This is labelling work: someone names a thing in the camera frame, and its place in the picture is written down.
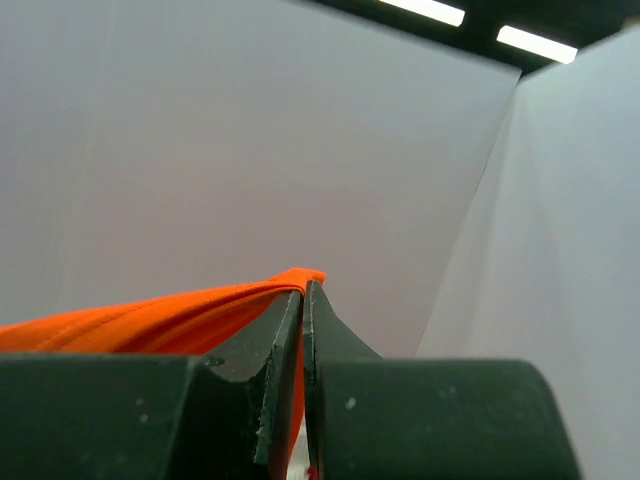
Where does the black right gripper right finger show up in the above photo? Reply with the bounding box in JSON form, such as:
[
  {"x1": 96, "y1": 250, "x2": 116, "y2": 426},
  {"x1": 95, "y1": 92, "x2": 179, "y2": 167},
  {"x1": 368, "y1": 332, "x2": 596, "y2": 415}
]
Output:
[{"x1": 302, "y1": 281, "x2": 383, "y2": 479}]

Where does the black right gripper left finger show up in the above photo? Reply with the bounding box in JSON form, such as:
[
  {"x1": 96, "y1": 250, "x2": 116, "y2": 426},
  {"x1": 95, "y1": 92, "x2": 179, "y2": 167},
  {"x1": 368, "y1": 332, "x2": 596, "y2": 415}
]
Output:
[{"x1": 199, "y1": 292, "x2": 302, "y2": 479}]

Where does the orange t shirt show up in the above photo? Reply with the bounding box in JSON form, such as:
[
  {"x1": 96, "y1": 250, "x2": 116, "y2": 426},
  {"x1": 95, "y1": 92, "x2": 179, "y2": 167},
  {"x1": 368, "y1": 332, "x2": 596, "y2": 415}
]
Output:
[{"x1": 0, "y1": 267, "x2": 327, "y2": 436}]

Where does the ceiling light strip left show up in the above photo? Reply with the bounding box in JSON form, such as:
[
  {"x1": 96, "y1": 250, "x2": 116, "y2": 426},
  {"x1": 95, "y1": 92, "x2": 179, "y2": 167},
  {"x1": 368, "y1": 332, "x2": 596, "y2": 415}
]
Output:
[{"x1": 381, "y1": 0, "x2": 466, "y2": 27}]

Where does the ceiling light strip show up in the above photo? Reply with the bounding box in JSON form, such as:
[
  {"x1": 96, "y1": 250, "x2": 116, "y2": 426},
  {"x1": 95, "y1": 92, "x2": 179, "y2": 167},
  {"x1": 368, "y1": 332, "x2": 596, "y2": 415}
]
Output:
[
  {"x1": 381, "y1": 0, "x2": 466, "y2": 27},
  {"x1": 496, "y1": 25, "x2": 578, "y2": 64}
]

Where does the ceiling light strip right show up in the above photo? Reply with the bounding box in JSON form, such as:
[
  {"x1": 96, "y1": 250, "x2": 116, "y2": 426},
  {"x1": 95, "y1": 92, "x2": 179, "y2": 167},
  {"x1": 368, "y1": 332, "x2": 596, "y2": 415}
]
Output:
[{"x1": 496, "y1": 25, "x2": 578, "y2": 64}]

